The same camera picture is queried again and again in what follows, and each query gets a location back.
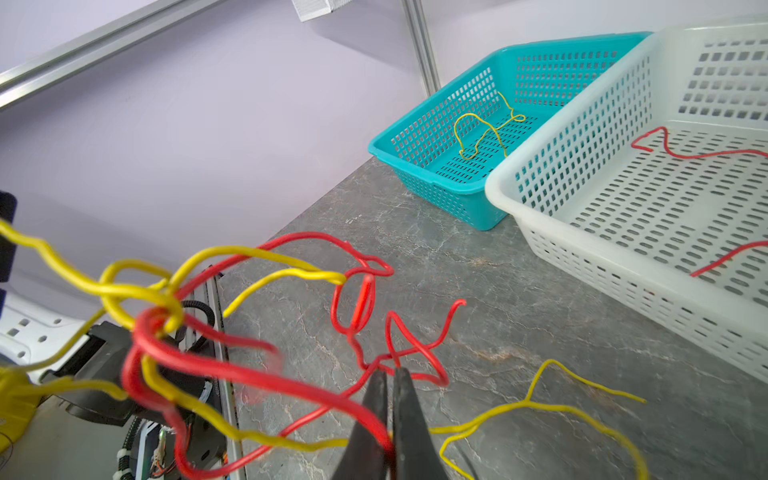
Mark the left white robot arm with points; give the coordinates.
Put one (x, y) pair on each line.
(32, 333)

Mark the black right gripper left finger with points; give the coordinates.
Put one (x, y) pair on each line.
(364, 457)

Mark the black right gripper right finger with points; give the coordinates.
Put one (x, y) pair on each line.
(415, 456)

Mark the white mesh wall box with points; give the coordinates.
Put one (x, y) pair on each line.
(308, 10)

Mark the teal plastic basket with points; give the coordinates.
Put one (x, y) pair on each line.
(445, 148)

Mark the white plastic basket middle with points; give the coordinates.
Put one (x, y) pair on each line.
(651, 186)

